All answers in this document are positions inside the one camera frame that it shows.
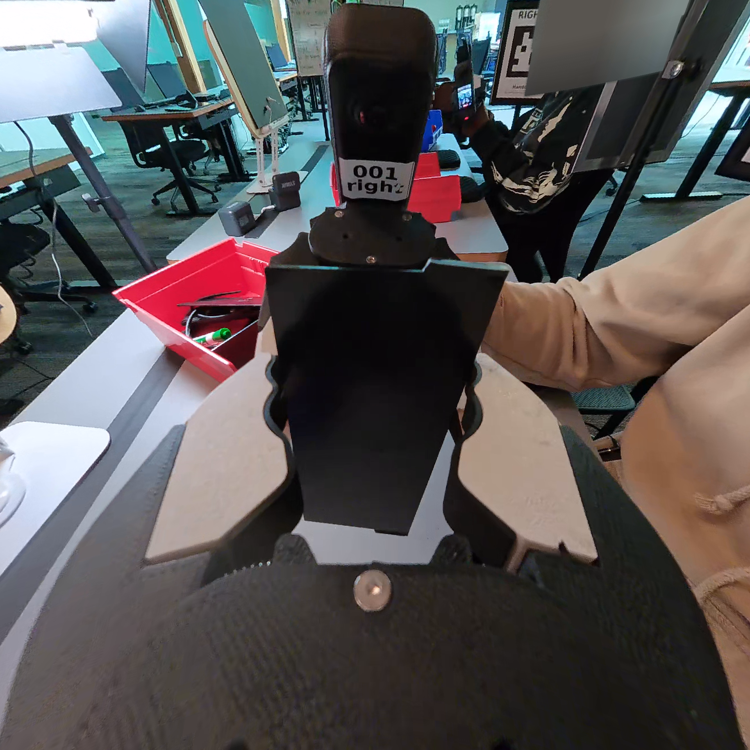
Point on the blue plastic box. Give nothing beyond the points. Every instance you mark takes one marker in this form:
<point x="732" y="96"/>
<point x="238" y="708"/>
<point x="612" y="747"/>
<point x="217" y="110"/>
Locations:
<point x="432" y="129"/>

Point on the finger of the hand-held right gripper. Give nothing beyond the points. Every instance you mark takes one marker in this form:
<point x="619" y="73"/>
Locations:
<point x="266" y="343"/>

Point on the whiteboard on stand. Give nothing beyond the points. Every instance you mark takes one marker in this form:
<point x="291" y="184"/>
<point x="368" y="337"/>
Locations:
<point x="307" y="35"/>

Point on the black smartphone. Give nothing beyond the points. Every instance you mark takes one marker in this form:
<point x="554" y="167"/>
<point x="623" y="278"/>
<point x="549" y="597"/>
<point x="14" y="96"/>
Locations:
<point x="464" y="96"/>

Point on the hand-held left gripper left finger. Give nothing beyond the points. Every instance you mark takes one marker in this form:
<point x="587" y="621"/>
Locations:
<point x="222" y="469"/>

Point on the black office chair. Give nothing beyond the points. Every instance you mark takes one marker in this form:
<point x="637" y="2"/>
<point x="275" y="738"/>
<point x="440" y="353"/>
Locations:
<point x="158" y="152"/>
<point x="17" y="240"/>
<point x="603" y="398"/>

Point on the green marker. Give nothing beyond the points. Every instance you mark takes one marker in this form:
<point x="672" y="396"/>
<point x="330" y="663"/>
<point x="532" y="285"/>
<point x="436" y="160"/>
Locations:
<point x="214" y="336"/>

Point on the studio light panel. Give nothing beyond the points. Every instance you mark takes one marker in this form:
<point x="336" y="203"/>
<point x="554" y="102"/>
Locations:
<point x="47" y="82"/>

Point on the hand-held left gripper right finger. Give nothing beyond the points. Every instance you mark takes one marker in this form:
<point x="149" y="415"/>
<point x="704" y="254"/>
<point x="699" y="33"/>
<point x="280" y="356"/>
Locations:
<point x="521" y="469"/>

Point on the printed tag board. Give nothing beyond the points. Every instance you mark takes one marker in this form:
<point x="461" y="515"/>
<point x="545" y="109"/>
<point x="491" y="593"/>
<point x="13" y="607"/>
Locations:
<point x="510" y="58"/>
<point x="738" y="158"/>

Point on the small grey device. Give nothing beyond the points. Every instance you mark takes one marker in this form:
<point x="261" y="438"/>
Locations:
<point x="237" y="220"/>

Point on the red plastic bin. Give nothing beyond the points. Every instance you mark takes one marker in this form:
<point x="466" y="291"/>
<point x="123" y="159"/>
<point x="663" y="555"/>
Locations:
<point x="176" y="345"/>
<point x="436" y="199"/>

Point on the dark board on tripod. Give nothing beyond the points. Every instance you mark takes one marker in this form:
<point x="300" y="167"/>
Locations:
<point x="621" y="129"/>

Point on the black light stand pole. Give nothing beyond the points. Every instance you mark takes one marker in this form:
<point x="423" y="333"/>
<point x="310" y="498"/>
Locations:
<point x="99" y="187"/>

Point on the black divider plate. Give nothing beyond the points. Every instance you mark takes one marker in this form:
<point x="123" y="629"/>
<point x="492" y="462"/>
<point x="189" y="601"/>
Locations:
<point x="375" y="381"/>

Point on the person's right forearm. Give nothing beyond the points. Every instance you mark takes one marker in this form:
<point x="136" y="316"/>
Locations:
<point x="615" y="316"/>

